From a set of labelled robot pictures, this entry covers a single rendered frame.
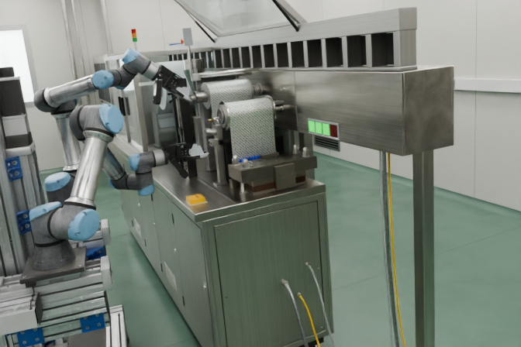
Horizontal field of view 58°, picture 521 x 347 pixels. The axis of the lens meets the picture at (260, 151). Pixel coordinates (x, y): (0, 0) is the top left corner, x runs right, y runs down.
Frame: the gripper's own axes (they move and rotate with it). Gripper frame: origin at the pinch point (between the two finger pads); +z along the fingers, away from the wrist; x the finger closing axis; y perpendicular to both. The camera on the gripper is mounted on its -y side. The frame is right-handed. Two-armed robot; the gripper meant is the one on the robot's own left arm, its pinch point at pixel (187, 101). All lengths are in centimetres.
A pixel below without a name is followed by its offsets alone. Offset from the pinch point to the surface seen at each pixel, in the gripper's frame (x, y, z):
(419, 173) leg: -83, 18, 70
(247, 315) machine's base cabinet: -33, -71, 69
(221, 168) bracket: -0.1, -18.8, 33.2
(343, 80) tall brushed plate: -58, 36, 34
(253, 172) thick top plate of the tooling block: -27.9, -13.5, 35.5
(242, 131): -8.2, 1.8, 28.8
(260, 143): -8.2, 1.9, 41.0
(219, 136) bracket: -0.9, -6.1, 22.8
